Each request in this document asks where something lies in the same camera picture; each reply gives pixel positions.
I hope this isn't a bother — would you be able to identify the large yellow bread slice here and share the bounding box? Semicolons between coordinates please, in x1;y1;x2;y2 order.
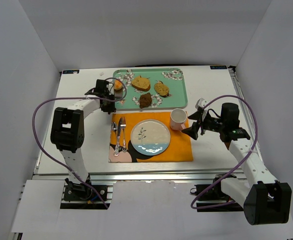
131;75;151;92

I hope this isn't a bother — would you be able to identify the silver spoon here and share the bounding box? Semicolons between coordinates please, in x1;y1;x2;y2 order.
110;121;120;158

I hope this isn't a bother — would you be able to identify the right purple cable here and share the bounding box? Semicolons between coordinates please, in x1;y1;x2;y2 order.
190;94;259;211

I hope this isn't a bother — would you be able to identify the round orange bun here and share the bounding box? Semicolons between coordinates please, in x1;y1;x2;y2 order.
114;80;123;91

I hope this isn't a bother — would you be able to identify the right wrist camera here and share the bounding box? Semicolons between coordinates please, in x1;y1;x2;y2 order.
195;98;207;111

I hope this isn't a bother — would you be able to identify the dark brown bread piece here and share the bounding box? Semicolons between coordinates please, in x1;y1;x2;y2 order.
139;92;153;109

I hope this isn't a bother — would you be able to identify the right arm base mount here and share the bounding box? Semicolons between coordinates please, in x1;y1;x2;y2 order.
189;174;250;212

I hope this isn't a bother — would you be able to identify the teal floral tray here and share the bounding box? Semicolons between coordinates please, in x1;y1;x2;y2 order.
113;67;188;111

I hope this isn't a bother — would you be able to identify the orange placemat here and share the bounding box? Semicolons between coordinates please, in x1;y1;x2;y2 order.
108;112;193;163

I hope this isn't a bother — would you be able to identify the pink white mug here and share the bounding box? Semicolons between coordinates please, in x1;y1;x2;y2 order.
169;108;188;131

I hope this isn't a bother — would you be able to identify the small yellow bread slice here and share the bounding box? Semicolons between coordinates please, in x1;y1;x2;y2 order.
154;81;171;97

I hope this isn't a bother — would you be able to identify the wooden handled spatula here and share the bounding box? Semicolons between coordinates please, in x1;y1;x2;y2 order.
113;87;126;106

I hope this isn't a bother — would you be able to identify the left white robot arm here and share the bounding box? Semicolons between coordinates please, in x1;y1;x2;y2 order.
50;77;126;186

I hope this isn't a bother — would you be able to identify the white blue ceramic plate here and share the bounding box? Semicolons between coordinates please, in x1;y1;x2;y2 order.
130;119;171;156

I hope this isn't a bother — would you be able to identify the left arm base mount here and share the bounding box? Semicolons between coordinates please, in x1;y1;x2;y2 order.
60;178;107;210

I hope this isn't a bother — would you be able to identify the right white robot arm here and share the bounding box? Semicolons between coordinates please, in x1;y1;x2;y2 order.
182;98;292;225

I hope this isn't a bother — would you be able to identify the silver fork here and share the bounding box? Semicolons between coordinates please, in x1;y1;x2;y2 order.
120;116;128;153

